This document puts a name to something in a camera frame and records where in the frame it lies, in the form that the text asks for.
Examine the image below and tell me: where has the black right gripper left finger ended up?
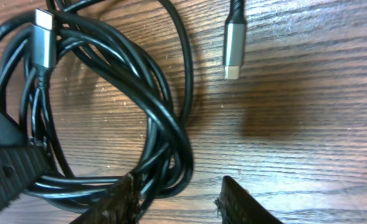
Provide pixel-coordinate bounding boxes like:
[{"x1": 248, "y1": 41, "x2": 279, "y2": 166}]
[{"x1": 70, "y1": 174, "x2": 141, "y2": 224}]

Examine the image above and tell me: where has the black USB-A cable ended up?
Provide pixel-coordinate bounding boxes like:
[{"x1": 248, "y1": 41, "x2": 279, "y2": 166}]
[{"x1": 0, "y1": 0, "x2": 194, "y2": 218}]

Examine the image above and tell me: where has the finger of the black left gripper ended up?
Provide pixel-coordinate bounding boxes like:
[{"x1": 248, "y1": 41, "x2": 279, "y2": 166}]
[{"x1": 0, "y1": 146, "x2": 48, "y2": 212}]

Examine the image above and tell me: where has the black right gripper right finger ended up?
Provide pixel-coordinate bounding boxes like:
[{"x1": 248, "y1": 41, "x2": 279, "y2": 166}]
[{"x1": 215, "y1": 175, "x2": 282, "y2": 224}]

